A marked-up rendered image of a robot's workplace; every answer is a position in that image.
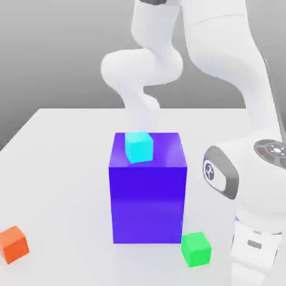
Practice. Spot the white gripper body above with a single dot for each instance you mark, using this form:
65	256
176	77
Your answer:
248	276

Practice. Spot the small green cube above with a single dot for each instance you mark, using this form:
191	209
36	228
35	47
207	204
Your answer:
196	249

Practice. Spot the large blue box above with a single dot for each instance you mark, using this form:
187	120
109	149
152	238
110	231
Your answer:
147	201

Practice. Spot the small cyan cube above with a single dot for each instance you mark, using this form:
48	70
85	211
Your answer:
139	147

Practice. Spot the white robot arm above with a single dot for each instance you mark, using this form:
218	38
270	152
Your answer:
223	67

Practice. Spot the small orange cube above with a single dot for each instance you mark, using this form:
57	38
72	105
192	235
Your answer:
13	244

